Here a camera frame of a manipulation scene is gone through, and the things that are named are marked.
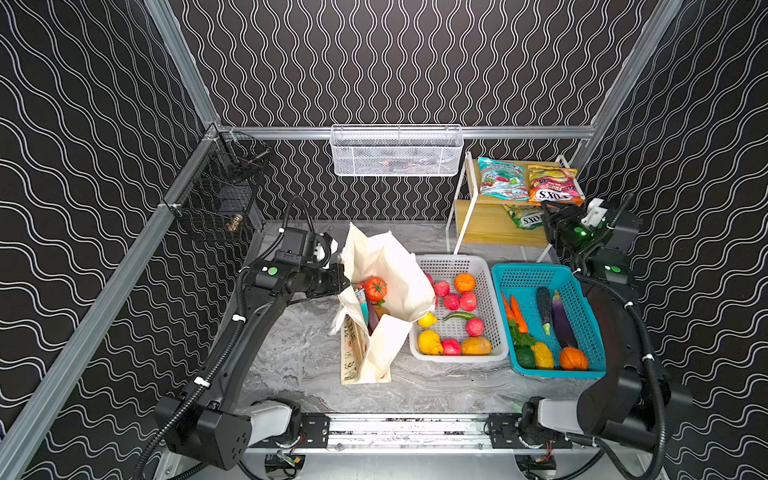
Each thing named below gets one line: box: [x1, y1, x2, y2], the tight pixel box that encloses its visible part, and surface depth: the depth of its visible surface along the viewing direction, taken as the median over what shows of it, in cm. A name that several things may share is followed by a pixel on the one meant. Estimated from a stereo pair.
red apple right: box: [459, 291, 477, 312], surface depth 94 cm
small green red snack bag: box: [354, 284, 369, 327], surface depth 85 cm
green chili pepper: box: [442, 312, 477, 321], surface depth 95 cm
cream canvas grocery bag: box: [330, 222, 436, 385], surface depth 81 cm
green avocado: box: [515, 345, 536, 369], surface depth 83 cm
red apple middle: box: [433, 281, 451, 297], surface depth 98 cm
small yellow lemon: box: [417, 311, 438, 328], surface depth 92 cm
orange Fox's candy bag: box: [527, 164, 585, 206], surface depth 81 cm
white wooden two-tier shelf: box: [446, 151, 586, 262], surface depth 84 cm
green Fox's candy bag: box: [502, 204, 545, 230], surface depth 99 cm
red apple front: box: [441, 338, 461, 356], surface depth 84 cm
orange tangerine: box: [454, 273, 476, 293], surface depth 99 cm
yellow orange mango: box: [461, 336, 492, 356], surface depth 84 cm
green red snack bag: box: [477, 157, 530, 201], surface depth 83 cm
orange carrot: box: [502, 292, 529, 333], surface depth 94 cm
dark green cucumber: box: [537, 286, 552, 336], surface depth 96 cm
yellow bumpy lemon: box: [418, 329, 443, 355], surface depth 85 cm
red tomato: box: [365, 276, 387, 303], surface depth 92 cm
